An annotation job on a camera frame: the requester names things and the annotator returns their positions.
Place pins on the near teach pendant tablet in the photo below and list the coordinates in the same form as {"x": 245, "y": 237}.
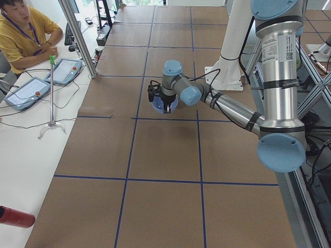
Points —
{"x": 27, "y": 94}

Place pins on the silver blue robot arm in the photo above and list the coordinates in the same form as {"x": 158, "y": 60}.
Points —
{"x": 282, "y": 144}

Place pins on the aluminium frame post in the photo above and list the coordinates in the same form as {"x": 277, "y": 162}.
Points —
{"x": 71, "y": 20}

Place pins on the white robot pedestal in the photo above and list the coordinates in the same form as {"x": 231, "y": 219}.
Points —
{"x": 225, "y": 73}

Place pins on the far teach pendant tablet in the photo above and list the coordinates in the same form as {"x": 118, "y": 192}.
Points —
{"x": 65, "y": 71}

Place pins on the black computer mouse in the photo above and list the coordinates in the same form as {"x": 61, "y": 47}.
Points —
{"x": 72, "y": 48}

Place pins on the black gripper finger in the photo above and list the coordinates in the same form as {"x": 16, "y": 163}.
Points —
{"x": 167, "y": 109}

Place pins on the black keyboard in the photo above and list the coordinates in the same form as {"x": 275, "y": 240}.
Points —
{"x": 68, "y": 36}

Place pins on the person in yellow shirt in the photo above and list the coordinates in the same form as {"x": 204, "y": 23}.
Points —
{"x": 28, "y": 37}

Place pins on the red cylinder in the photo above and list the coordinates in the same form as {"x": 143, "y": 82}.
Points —
{"x": 13, "y": 217}

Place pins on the brown paper table cover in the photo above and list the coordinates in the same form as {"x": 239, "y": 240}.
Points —
{"x": 131, "y": 177}

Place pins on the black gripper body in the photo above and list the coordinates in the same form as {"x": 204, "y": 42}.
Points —
{"x": 166, "y": 99}

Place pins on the blue bowl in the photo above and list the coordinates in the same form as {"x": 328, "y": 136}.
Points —
{"x": 158, "y": 104}

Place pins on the teach pendant tablet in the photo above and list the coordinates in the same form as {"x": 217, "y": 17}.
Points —
{"x": 65, "y": 71}
{"x": 27, "y": 94}

